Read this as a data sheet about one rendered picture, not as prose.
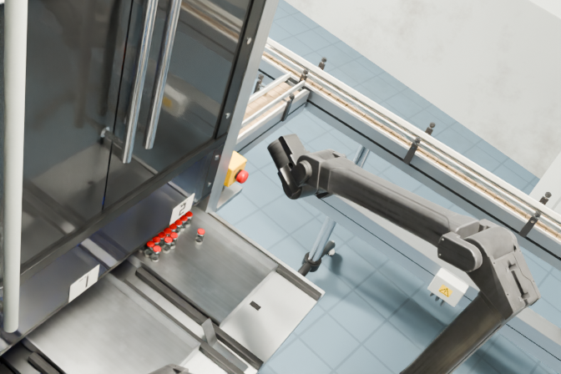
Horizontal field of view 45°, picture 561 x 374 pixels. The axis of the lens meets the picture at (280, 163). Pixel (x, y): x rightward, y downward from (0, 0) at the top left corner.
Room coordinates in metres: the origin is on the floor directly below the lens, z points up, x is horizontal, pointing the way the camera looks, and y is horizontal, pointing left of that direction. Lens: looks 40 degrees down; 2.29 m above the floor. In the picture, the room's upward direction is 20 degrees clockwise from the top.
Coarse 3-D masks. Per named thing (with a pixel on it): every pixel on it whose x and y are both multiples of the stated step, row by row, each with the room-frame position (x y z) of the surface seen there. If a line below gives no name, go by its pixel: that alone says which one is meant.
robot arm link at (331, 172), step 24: (312, 168) 0.98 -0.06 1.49; (336, 168) 0.96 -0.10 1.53; (360, 168) 0.98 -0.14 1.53; (336, 192) 0.94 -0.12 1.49; (360, 192) 0.92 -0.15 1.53; (384, 192) 0.89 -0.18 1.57; (408, 192) 0.90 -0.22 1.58; (384, 216) 0.87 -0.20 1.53; (408, 216) 0.85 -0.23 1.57; (432, 216) 0.83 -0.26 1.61; (456, 216) 0.83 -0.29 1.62; (432, 240) 0.81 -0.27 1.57; (456, 240) 0.77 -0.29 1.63; (456, 264) 0.75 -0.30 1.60; (480, 264) 0.74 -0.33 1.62
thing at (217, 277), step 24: (192, 216) 1.33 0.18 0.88; (192, 240) 1.25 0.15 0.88; (216, 240) 1.28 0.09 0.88; (240, 240) 1.29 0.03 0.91; (144, 264) 1.09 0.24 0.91; (168, 264) 1.14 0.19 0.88; (192, 264) 1.17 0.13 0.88; (216, 264) 1.20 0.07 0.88; (240, 264) 1.23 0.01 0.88; (264, 264) 1.26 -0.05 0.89; (192, 288) 1.10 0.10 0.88; (216, 288) 1.12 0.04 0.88; (240, 288) 1.15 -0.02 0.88; (216, 312) 1.05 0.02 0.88
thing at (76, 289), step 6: (96, 270) 0.93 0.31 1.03; (84, 276) 0.90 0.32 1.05; (90, 276) 0.91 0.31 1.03; (96, 276) 0.93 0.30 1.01; (78, 282) 0.88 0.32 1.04; (84, 282) 0.90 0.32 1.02; (90, 282) 0.92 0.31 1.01; (72, 288) 0.86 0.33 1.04; (78, 288) 0.88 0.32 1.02; (84, 288) 0.90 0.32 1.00; (72, 294) 0.87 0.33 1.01; (78, 294) 0.89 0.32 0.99
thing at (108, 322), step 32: (96, 288) 0.99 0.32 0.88; (128, 288) 1.00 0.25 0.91; (64, 320) 0.88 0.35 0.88; (96, 320) 0.91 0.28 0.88; (128, 320) 0.94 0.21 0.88; (160, 320) 0.97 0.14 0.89; (64, 352) 0.80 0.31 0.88; (96, 352) 0.83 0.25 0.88; (128, 352) 0.86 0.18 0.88; (160, 352) 0.89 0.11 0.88; (192, 352) 0.90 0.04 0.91
